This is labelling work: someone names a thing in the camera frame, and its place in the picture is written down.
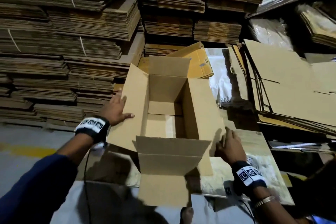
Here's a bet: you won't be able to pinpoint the person's left hand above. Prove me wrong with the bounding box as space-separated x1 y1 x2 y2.
99 91 135 126

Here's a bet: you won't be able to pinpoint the person's right hand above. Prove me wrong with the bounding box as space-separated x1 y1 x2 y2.
216 127 247 167

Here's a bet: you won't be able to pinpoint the brown cardboard box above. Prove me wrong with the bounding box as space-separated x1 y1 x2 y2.
106 56 226 207

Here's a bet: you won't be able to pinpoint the person's left forearm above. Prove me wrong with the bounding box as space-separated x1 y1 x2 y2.
0 132 98 224

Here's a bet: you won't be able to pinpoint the person's right forearm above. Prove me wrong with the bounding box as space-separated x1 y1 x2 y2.
247 184 316 224

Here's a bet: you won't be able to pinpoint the person's bare foot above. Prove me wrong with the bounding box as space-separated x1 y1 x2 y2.
180 206 194 224

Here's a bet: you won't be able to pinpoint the pile of brown cartons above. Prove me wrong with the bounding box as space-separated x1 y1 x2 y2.
231 39 336 138

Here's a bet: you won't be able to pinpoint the stacks of flat cardboard bundles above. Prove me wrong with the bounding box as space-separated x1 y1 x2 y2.
0 0 266 130

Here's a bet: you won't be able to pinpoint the black right wrist band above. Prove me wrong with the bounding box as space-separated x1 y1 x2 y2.
231 161 267 197

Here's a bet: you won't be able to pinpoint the plywood work board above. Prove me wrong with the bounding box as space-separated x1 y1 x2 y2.
79 108 295 206

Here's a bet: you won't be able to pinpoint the white plastic sack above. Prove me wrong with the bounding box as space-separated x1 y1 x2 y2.
206 47 234 104

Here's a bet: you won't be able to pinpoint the yellow carton with blue print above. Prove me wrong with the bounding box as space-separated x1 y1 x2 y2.
165 42 214 79

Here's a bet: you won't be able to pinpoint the clear plastic sheet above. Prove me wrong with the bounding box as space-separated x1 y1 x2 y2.
249 17 295 51

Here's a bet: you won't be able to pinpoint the silver bracelet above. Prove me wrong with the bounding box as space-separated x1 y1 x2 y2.
253 195 276 209

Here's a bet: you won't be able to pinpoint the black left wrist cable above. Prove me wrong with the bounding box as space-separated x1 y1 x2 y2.
83 148 93 224

